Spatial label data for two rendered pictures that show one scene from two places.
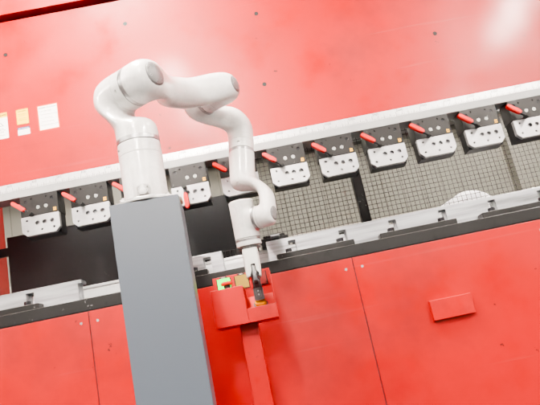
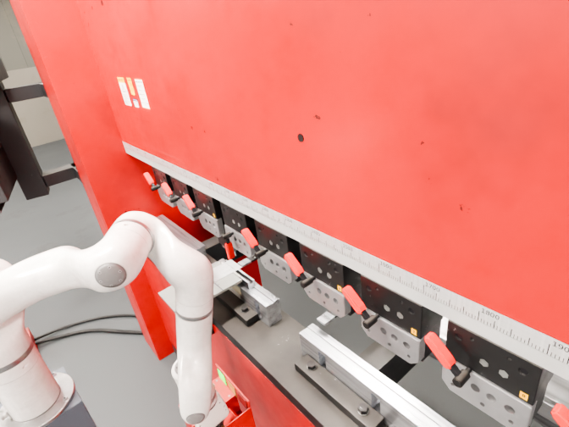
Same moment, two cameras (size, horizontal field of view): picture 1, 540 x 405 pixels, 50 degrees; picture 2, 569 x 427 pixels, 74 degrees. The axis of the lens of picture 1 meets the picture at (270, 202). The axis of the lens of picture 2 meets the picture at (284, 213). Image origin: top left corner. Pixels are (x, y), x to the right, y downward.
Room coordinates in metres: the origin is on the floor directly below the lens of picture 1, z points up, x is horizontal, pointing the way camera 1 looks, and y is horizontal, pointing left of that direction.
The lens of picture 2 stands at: (1.74, -0.69, 1.85)
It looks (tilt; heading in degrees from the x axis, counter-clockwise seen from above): 27 degrees down; 56
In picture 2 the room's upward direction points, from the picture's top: 8 degrees counter-clockwise
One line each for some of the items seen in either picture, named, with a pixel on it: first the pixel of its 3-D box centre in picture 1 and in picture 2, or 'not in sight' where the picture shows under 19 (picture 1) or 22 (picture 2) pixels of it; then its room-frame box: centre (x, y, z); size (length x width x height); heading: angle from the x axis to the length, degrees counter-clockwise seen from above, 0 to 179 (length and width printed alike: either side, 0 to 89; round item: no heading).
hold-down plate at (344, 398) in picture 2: (315, 251); (335, 390); (2.20, -0.13, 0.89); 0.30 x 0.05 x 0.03; 92
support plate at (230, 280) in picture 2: not in sight; (200, 286); (2.10, 0.47, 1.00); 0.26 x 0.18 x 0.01; 2
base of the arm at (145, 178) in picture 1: (143, 176); (23, 380); (1.53, 0.33, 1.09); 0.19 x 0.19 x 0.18
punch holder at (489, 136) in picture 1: (479, 129); not in sight; (2.28, -0.90, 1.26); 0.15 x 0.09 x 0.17; 92
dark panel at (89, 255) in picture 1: (128, 259); not in sight; (2.75, 0.72, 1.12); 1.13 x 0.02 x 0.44; 92
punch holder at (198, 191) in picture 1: (190, 186); (245, 225); (2.25, 0.30, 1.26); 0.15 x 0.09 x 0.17; 92
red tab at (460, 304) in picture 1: (452, 306); not in sight; (2.12, -0.56, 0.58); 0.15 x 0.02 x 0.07; 92
